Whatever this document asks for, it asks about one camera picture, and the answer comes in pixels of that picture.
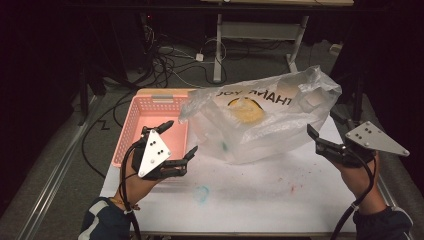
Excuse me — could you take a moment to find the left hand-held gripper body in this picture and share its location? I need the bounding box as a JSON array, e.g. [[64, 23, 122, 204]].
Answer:
[[131, 126, 188, 181]]

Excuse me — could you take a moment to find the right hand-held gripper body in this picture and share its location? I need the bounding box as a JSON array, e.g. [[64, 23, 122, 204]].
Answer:
[[315, 120, 411, 169]]

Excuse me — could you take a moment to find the pink plastic basket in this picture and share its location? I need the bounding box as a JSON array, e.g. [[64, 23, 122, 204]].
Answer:
[[111, 94, 192, 169]]

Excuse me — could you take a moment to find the clear smiley plastic bag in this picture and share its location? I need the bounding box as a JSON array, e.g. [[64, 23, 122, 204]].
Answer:
[[178, 64, 343, 165]]

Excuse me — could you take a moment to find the person's left hand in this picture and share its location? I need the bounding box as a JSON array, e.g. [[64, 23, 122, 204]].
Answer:
[[114, 165, 165, 210]]

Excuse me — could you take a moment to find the person's right hand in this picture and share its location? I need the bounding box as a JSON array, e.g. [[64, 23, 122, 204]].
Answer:
[[329, 151, 388, 215]]

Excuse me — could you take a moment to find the black stand leg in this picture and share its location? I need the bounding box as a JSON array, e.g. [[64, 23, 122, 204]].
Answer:
[[77, 66, 90, 127], [352, 75, 365, 123]]

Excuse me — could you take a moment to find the white table cover sheet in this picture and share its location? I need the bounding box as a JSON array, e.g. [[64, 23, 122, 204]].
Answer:
[[99, 113, 358, 234]]

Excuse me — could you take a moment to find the left hand-held gripper cable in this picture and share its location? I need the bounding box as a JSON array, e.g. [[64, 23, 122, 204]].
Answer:
[[119, 139, 143, 240]]

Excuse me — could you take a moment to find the hand-held gripper cable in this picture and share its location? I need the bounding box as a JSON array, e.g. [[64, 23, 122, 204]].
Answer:
[[329, 151, 376, 240], [119, 139, 143, 240]]

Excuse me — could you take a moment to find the right hand-held gripper cable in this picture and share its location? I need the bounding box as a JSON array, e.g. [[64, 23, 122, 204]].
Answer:
[[329, 151, 376, 240]]

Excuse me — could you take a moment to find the tangle of floor cables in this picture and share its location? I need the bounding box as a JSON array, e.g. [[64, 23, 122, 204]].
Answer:
[[141, 24, 229, 88]]

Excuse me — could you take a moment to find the long black floor cable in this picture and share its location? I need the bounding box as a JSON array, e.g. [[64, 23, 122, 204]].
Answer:
[[81, 88, 139, 178]]

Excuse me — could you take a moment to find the white metal desk frame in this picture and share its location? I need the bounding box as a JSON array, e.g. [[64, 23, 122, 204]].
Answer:
[[212, 13, 310, 84]]

